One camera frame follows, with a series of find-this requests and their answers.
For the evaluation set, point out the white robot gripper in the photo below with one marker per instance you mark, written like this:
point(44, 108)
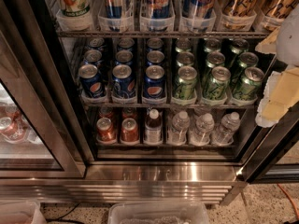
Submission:
point(289, 42)

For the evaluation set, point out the middle water bottle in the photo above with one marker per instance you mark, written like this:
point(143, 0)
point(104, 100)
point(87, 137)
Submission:
point(201, 131)

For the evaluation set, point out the red can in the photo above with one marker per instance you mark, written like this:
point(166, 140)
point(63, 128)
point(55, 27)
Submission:
point(129, 130)
point(105, 129)

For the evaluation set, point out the front right red can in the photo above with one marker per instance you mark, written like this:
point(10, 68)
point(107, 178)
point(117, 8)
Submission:
point(129, 130)

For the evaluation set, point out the front middle green can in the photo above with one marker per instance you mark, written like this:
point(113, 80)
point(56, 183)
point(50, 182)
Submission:
point(216, 83)

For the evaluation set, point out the front left green can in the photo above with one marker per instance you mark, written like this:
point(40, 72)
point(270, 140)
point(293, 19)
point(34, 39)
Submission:
point(184, 83)

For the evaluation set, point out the green can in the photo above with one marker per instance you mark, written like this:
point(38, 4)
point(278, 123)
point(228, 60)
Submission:
point(216, 83)
point(250, 81)
point(184, 83)

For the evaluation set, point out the clear plastic bin left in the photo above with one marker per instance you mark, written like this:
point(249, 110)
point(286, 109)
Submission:
point(23, 212)

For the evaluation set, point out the left water bottle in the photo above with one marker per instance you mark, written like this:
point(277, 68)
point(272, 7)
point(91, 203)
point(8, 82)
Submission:
point(178, 128)

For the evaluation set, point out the stainless fridge base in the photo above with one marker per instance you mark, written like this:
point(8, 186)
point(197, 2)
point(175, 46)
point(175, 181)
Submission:
point(118, 183)

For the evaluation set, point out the clear plastic bin centre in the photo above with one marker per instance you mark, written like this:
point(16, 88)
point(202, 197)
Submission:
point(162, 212)

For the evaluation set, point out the pepsi can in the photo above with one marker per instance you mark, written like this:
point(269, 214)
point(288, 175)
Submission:
point(123, 81)
point(91, 81)
point(154, 82)

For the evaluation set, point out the top wire shelf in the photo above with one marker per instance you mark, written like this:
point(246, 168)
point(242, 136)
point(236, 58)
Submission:
point(173, 34)

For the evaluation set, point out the front left pepsi can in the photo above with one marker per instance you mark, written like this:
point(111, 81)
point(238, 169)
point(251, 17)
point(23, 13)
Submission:
point(91, 81)

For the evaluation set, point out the brown drink bottle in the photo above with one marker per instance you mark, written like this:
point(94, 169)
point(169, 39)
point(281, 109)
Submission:
point(153, 128)

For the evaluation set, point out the blue redbull can middle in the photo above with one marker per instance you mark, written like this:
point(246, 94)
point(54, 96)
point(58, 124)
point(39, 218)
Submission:
point(157, 9)

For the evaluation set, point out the clear plastic bin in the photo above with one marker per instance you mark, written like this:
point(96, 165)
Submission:
point(162, 212)
point(23, 212)

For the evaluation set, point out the right water bottle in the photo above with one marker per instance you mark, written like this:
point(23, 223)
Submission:
point(222, 136)

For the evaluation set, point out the front right pepsi can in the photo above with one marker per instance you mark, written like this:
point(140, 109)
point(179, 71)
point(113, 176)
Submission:
point(154, 82)

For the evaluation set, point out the glass fridge door left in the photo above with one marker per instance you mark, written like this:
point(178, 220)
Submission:
point(34, 142)

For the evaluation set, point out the blue silver redbull can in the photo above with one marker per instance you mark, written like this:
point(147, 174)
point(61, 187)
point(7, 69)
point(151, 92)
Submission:
point(194, 9)

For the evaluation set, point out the wire shelf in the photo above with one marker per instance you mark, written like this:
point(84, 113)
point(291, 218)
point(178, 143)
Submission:
point(173, 34)
point(172, 105)

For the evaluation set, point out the middle wire shelf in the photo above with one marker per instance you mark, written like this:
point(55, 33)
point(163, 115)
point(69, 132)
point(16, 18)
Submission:
point(172, 105)

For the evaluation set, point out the front middle pepsi can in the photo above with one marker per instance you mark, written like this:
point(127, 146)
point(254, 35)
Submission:
point(123, 81)

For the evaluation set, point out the front left red can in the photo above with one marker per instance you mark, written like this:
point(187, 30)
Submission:
point(105, 129)

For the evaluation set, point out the water bottle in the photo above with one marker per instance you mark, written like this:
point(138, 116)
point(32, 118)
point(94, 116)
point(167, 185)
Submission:
point(178, 128)
point(201, 131)
point(222, 136)

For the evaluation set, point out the blue redbull can left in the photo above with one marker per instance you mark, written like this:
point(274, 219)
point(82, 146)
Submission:
point(117, 9)

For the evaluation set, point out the front right green can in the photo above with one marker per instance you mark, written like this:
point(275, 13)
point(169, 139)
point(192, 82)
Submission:
point(250, 81)

